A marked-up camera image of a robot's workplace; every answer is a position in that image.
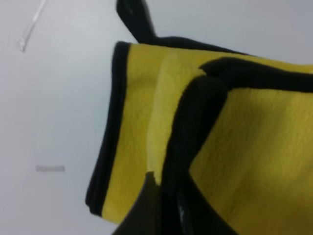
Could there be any yellow towel with black trim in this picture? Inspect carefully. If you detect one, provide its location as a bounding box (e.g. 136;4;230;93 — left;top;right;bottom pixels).
85;0;313;235

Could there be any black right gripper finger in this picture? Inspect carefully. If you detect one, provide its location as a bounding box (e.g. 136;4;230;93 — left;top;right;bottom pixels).
114;172;181;235

